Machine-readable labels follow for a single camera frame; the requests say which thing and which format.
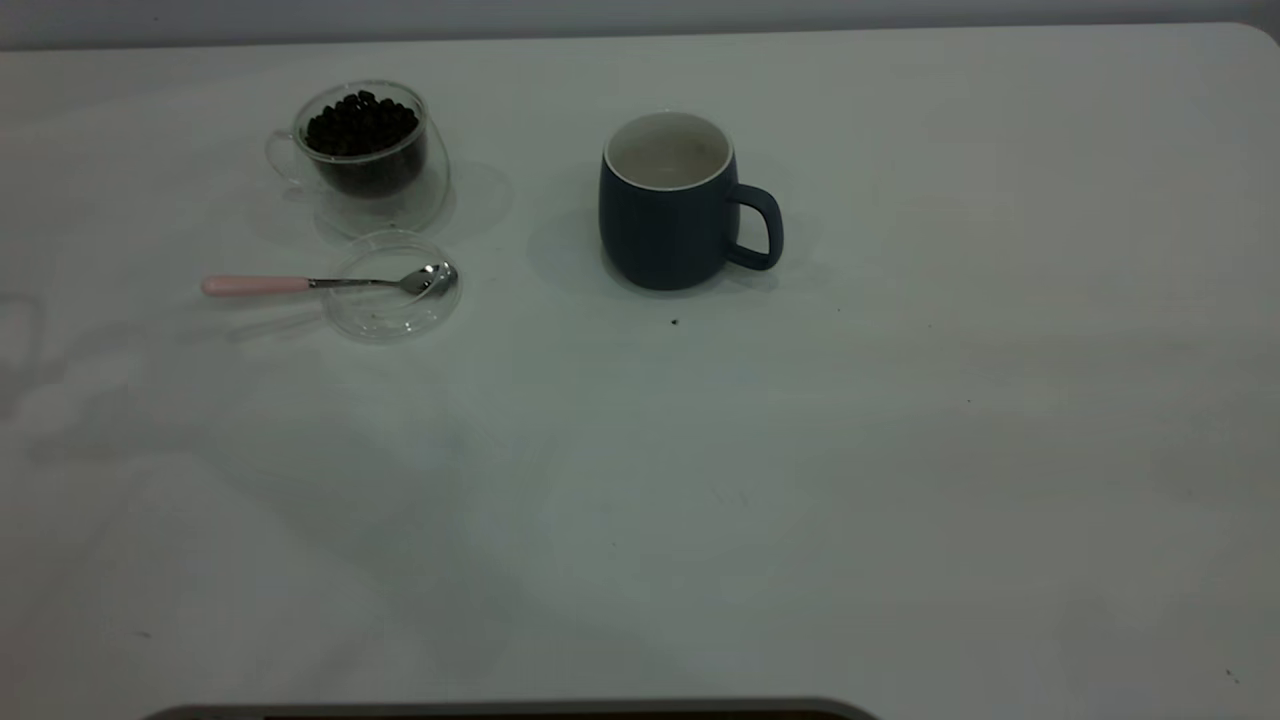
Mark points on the grey ceramic mug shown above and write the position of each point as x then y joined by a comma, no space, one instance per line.
665,230

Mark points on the clear glass round dish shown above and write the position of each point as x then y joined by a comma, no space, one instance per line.
390,320

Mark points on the dark coffee beans pile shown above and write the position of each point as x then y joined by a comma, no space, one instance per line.
360,125

